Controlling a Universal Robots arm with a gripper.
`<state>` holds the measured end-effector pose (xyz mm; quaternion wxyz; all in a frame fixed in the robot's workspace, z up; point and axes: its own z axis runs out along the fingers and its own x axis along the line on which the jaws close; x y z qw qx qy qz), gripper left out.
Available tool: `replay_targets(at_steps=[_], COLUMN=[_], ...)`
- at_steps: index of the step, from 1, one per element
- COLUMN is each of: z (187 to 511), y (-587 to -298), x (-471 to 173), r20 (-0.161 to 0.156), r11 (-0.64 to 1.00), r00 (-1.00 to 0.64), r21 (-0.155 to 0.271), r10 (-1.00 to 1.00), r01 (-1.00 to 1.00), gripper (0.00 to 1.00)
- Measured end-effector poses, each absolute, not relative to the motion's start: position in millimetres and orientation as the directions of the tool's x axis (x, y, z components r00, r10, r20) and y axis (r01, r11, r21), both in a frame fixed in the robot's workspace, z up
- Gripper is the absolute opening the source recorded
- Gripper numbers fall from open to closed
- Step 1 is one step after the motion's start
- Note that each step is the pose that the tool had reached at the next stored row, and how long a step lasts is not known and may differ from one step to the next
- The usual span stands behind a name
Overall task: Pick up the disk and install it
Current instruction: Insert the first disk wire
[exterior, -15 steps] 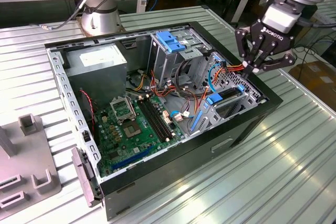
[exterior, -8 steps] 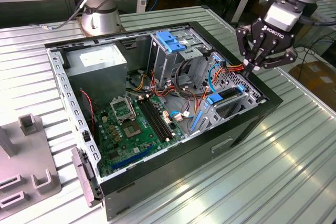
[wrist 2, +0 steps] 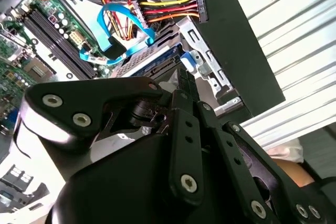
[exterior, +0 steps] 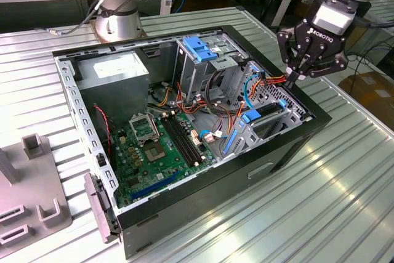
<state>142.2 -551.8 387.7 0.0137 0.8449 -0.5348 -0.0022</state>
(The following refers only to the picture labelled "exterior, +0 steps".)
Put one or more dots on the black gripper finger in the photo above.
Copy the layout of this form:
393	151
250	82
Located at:
286	47
329	67

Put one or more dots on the hard disk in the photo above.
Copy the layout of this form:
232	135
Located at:
250	116

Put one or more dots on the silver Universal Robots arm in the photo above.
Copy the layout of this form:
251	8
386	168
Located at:
123	22

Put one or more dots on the silver disk bay cage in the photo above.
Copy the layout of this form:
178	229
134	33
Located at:
249	139

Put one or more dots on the large brown cardboard box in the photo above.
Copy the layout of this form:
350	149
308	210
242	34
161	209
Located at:
369	90

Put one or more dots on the metal slat side table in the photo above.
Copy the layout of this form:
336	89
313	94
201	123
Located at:
383	10

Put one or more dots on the blue plastic drive latch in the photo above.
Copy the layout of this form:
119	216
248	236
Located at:
200	51

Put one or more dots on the silver optical drive cage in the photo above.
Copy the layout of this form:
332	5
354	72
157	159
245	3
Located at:
192	81

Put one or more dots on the black RAM slot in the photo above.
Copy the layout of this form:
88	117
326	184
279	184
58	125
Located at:
190	137
181	140
186	138
177	141

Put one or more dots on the CPU socket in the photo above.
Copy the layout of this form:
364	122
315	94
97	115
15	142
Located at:
154	152

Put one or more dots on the black open PC case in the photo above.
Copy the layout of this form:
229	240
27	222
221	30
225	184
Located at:
215	201

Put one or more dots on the grey power supply box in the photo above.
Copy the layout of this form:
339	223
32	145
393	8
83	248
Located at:
114	96

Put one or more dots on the green motherboard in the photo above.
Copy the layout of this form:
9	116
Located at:
144	176

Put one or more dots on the blue expansion slot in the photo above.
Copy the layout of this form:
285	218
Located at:
154	187

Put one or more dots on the black case fan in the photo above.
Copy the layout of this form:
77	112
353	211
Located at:
100	133

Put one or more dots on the grey plastic case latch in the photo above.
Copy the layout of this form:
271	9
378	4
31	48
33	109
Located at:
98	207

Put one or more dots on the grey parts rack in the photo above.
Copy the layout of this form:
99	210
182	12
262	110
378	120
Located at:
34	183

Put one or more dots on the green RAM stick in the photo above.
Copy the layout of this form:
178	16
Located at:
8	215

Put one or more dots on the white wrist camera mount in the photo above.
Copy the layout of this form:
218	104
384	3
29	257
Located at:
334	18

